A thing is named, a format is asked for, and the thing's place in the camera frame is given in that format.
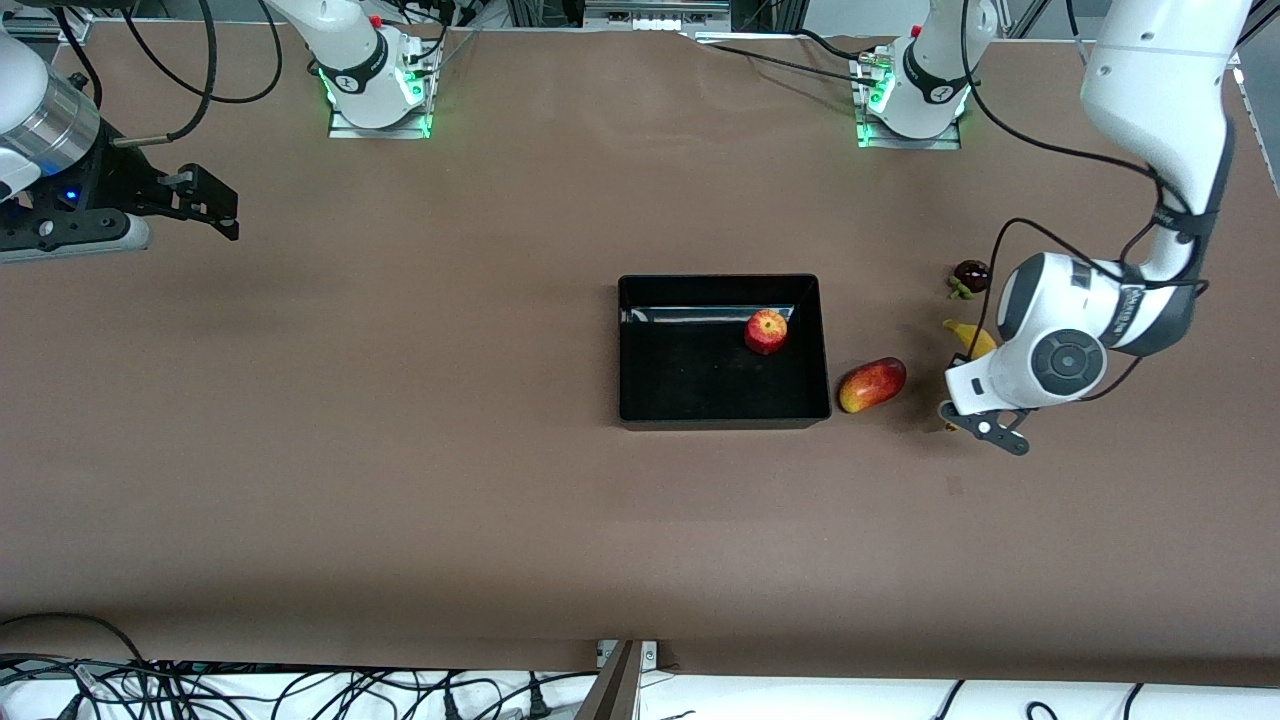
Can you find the tangled black cables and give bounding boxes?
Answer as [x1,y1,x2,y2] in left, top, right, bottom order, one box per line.
[0,655,561,720]

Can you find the dark camera post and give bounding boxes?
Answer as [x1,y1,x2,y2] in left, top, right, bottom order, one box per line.
[573,640,643,720]

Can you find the black cable at arm base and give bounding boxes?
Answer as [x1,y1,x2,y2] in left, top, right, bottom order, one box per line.
[690,28,896,89]

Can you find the small metal bracket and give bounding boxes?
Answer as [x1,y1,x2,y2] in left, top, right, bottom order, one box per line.
[597,640,660,671]

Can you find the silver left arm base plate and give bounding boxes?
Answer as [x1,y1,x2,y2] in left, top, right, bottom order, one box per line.
[855,45,963,151]

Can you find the small red apple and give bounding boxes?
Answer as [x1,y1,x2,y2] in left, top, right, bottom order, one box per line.
[744,308,790,357]

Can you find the black looping cable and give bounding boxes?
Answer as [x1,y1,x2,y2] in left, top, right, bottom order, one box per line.
[122,0,285,104]

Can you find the red yellow mango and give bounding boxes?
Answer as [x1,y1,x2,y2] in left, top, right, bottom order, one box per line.
[837,356,908,415]

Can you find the black arching cable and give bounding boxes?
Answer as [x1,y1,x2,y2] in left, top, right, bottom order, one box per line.
[0,612,151,666]

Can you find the black cable with silver plug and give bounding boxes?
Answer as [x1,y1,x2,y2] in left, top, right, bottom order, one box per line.
[112,0,219,149]

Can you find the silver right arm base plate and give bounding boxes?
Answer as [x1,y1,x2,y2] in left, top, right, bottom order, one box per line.
[328,40,433,139]

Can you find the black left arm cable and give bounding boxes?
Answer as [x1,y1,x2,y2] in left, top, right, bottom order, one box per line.
[960,0,1211,331]

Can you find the thin black cable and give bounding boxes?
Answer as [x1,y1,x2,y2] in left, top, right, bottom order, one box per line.
[50,5,104,111]

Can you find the yellow banana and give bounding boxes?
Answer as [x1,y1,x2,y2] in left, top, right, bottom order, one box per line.
[942,318,999,433]

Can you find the dark purple mangosteen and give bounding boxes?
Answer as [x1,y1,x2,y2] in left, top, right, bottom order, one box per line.
[948,259,995,302]

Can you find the grey metal rail with ports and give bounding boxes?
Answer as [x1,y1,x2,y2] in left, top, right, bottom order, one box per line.
[583,0,733,31]

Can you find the black rectangular plastic box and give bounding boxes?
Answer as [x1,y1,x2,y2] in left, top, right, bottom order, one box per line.
[617,273,834,432]

